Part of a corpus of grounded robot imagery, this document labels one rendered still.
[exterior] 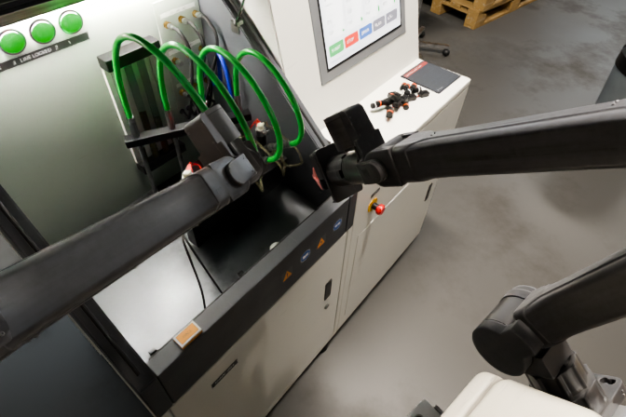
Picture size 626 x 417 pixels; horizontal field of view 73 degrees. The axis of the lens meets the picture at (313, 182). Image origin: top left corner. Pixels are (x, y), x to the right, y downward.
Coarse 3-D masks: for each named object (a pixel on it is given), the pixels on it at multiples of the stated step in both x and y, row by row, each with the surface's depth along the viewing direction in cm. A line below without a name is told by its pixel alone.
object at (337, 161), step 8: (320, 152) 75; (328, 152) 76; (336, 152) 76; (344, 152) 77; (320, 160) 75; (328, 160) 76; (336, 160) 72; (320, 168) 75; (328, 168) 74; (336, 168) 72; (328, 176) 75; (336, 176) 72; (344, 176) 72; (328, 184) 75; (336, 184) 75; (344, 184) 73; (352, 184) 72; (360, 184) 78; (336, 192) 76; (344, 192) 77; (352, 192) 77; (336, 200) 76
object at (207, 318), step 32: (320, 224) 108; (288, 256) 101; (320, 256) 119; (256, 288) 96; (288, 288) 111; (224, 320) 91; (256, 320) 105; (160, 352) 84; (192, 352) 87; (224, 352) 99; (192, 384) 94
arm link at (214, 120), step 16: (208, 112) 61; (224, 112) 63; (192, 128) 61; (208, 128) 60; (224, 128) 62; (208, 144) 60; (224, 144) 60; (208, 160) 61; (240, 160) 59; (240, 176) 57
